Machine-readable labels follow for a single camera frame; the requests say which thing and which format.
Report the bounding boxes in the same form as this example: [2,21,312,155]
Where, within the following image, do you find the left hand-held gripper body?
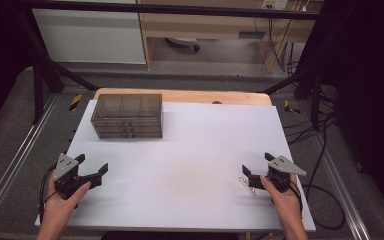
[53,153,103,201]

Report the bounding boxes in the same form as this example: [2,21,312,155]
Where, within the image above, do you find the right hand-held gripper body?
[248,155,308,194]

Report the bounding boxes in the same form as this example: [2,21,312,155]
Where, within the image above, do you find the thin pale chain necklace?
[238,175,257,196]

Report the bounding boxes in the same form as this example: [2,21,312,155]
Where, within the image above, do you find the smoky transparent drawer organizer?
[90,93,164,140]

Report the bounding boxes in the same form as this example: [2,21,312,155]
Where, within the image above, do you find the person's right hand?
[260,174,303,228]

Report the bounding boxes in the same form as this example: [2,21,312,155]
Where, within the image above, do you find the person's left hand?
[43,171,92,224]

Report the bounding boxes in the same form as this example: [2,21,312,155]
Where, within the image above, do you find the yellow black tape strip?
[283,99,302,115]
[68,93,83,112]

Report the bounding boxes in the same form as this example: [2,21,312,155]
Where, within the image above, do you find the black metal stand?
[16,9,99,126]
[263,59,324,131]

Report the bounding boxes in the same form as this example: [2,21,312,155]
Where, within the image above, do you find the wooden table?
[93,87,273,107]

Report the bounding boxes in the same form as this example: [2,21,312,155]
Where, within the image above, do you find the white cabinet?
[31,0,147,65]

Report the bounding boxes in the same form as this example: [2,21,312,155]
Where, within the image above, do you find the office chair base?
[164,37,201,53]

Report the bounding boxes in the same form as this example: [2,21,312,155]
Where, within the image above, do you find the light wooden desk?
[136,0,324,73]

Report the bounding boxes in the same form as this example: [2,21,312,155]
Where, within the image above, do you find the white power strip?
[261,0,289,10]

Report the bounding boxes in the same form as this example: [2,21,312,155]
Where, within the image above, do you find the left hand-held gripper black cable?
[39,164,58,228]

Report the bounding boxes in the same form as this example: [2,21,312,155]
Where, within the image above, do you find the hand-held gripper black cable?
[39,164,58,228]
[288,184,304,218]

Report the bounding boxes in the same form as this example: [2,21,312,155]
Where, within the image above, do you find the right hand-held gripper black cable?
[288,184,304,218]

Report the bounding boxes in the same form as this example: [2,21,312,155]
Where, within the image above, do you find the tangled black floor cables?
[281,96,339,146]

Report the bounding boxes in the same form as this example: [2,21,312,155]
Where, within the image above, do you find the aluminium floor rail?
[0,94,58,228]
[313,133,371,240]

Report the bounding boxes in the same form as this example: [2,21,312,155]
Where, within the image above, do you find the looped black floor cable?
[303,184,347,231]

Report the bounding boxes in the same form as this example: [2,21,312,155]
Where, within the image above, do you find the hanging black cable bundle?
[253,0,309,76]

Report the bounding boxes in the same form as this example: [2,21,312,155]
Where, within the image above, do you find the black metal frame bar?
[16,0,324,21]

